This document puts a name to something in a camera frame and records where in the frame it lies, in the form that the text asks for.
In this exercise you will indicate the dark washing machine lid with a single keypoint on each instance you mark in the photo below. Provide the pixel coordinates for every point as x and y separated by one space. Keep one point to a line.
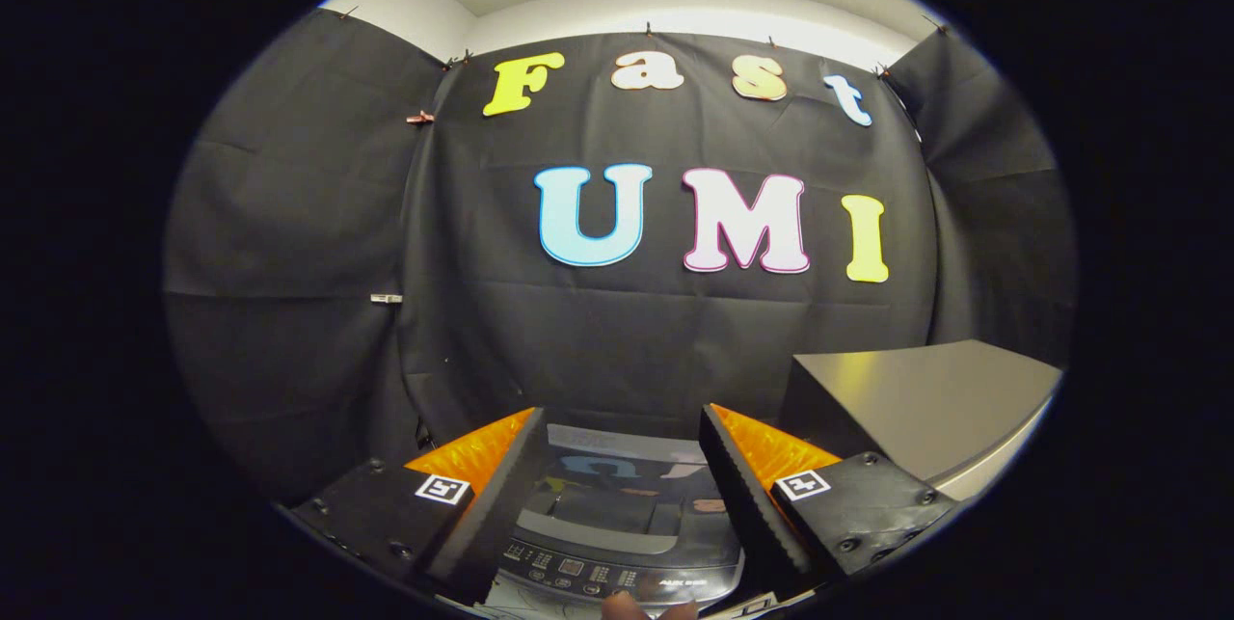
617 495

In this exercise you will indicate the grey cabinet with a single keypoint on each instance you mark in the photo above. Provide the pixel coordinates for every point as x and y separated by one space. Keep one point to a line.
916 398

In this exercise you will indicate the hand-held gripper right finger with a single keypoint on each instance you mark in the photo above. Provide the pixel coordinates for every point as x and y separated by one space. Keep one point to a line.
737 495

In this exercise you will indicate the black backdrop cloth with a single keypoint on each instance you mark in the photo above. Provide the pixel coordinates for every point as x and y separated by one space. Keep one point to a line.
627 350

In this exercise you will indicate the silver clip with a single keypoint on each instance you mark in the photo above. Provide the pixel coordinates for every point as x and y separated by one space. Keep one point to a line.
386 298

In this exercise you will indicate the grey washing machine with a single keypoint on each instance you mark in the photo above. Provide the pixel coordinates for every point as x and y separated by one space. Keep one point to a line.
617 572

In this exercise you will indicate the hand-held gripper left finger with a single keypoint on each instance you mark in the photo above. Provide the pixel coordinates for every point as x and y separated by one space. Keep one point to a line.
501 504

